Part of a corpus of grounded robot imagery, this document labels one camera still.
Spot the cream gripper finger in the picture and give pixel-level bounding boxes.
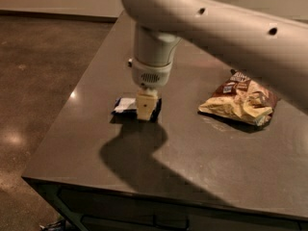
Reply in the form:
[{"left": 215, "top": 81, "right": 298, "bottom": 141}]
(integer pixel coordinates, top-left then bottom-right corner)
[{"left": 136, "top": 89, "right": 158, "bottom": 121}]

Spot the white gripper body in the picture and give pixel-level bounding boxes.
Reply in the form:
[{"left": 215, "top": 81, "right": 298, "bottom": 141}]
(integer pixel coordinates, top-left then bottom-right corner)
[{"left": 129, "top": 59, "right": 172, "bottom": 89}]

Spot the blue rxbar blueberry bar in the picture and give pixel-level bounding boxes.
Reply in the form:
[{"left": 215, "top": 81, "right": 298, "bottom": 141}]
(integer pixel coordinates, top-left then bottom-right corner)
[{"left": 112, "top": 97, "right": 162, "bottom": 122}]

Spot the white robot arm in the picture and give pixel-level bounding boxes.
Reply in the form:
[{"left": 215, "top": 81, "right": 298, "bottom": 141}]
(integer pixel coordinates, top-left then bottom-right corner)
[{"left": 121, "top": 0, "right": 308, "bottom": 113}]

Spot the brown chip bag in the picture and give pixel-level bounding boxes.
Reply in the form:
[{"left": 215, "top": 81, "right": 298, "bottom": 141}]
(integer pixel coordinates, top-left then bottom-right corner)
[{"left": 198, "top": 70, "right": 279, "bottom": 127}]

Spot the dark table frame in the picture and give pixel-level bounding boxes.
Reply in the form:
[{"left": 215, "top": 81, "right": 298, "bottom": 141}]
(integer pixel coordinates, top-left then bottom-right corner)
[{"left": 32, "top": 181, "right": 308, "bottom": 231}]

